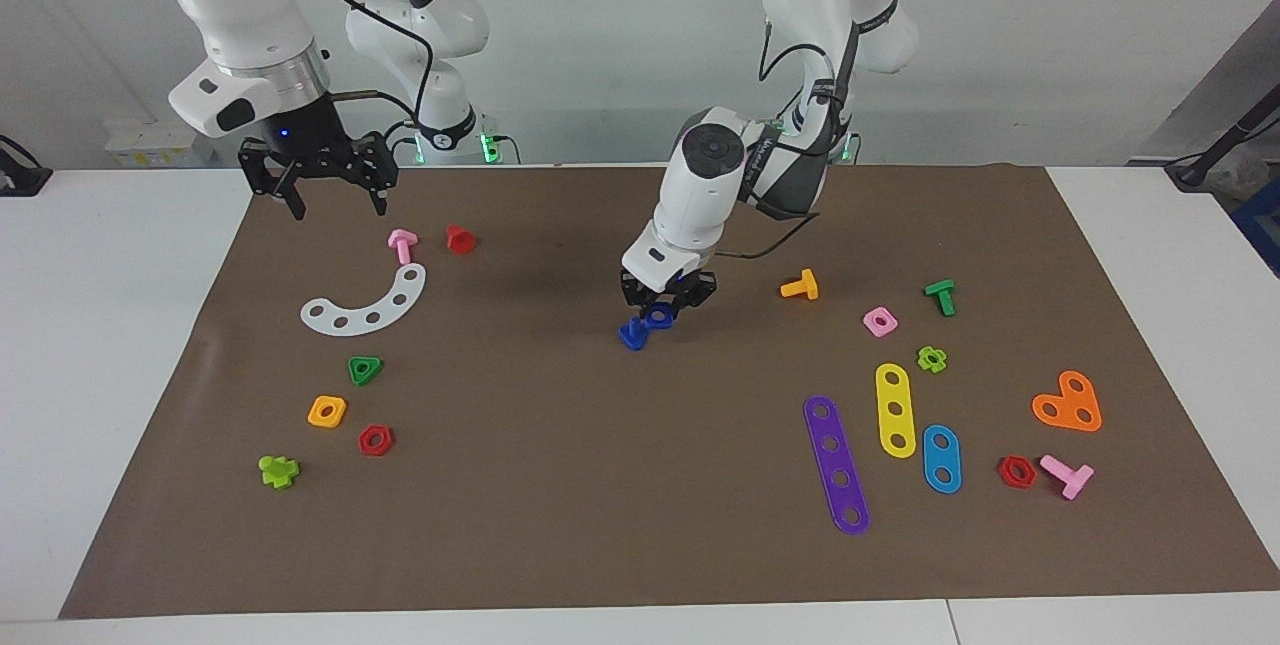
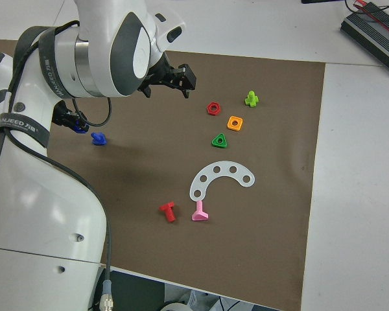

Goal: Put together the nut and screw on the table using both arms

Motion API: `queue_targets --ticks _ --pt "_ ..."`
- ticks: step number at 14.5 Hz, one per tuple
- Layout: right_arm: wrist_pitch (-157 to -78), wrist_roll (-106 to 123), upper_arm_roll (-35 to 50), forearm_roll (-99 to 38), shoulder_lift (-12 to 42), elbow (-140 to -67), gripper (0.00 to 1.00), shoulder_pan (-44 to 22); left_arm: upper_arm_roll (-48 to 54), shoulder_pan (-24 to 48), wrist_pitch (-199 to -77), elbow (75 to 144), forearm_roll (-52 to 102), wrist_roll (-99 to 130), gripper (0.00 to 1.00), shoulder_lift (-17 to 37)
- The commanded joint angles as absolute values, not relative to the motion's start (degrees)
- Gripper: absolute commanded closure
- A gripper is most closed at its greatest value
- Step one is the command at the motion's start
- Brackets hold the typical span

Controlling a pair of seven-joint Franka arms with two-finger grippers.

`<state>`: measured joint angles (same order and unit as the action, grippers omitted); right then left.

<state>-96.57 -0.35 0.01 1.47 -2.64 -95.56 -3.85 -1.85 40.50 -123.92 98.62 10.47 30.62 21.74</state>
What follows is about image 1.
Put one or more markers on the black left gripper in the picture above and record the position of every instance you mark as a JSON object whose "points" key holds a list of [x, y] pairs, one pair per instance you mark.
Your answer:
{"points": [[665, 297]]}

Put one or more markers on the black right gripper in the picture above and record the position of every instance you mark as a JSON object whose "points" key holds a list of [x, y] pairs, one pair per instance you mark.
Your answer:
{"points": [[310, 140]]}

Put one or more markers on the blue square toy nut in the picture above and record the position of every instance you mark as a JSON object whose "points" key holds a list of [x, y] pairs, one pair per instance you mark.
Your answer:
{"points": [[667, 319]]}

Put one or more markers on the blue toy screw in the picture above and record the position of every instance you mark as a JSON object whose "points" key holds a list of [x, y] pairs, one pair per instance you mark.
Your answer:
{"points": [[630, 335]]}

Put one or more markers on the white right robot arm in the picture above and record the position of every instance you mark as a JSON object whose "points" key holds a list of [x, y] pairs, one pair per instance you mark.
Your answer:
{"points": [[240, 5]]}

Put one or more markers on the small pink toy screw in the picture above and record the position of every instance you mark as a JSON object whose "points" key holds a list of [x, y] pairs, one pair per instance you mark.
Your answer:
{"points": [[402, 243]]}

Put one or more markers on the orange toy screw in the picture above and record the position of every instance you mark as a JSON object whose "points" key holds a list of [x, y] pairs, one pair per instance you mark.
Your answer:
{"points": [[805, 285]]}

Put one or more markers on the red toy screw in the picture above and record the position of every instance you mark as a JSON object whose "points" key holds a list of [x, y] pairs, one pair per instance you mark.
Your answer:
{"points": [[460, 241]]}

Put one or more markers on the green triangle toy nut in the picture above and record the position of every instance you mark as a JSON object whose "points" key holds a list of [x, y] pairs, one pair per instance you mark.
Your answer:
{"points": [[353, 363]]}

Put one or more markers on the pink square toy nut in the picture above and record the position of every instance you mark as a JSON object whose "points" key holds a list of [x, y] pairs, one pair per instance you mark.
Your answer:
{"points": [[890, 328]]}

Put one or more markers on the orange square toy nut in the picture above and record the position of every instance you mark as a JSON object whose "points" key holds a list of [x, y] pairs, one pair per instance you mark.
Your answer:
{"points": [[314, 417]]}

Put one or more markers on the lime green cross nut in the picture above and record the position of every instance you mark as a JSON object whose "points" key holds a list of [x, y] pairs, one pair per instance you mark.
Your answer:
{"points": [[922, 357]]}

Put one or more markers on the red hexagon toy nut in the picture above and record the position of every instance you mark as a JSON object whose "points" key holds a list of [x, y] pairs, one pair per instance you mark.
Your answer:
{"points": [[1004, 475], [364, 445]]}

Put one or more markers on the lime green toy screw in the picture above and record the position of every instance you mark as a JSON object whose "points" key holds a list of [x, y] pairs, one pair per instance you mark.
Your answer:
{"points": [[277, 472]]}

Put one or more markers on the large pink toy screw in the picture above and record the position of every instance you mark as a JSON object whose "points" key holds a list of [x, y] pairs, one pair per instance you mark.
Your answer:
{"points": [[1072, 478]]}

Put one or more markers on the white curved perforated plate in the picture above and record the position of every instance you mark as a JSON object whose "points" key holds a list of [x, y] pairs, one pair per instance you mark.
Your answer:
{"points": [[388, 309]]}

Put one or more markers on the brown table mat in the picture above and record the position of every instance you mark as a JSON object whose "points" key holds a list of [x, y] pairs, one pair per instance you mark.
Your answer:
{"points": [[600, 475]]}

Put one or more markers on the purple four-hole strip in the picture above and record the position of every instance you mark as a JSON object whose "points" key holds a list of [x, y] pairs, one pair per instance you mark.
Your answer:
{"points": [[826, 428]]}

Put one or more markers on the yellow three-hole strip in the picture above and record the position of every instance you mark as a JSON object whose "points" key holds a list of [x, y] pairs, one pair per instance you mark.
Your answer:
{"points": [[892, 394]]}

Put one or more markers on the black clamp device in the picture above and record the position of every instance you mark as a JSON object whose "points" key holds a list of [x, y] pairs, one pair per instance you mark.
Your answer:
{"points": [[20, 180]]}

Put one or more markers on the blue two-hole strip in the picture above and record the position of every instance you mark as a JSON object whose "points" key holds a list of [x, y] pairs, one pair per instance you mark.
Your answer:
{"points": [[941, 458]]}

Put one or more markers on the orange heart-shaped plate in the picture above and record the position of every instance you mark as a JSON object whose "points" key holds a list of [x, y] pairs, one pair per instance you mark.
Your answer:
{"points": [[1068, 407]]}

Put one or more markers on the black stand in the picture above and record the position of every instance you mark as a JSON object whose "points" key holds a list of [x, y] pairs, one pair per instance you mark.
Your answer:
{"points": [[1215, 150]]}

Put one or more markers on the blue crate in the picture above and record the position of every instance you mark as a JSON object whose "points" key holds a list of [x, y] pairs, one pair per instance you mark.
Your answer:
{"points": [[1265, 225]]}

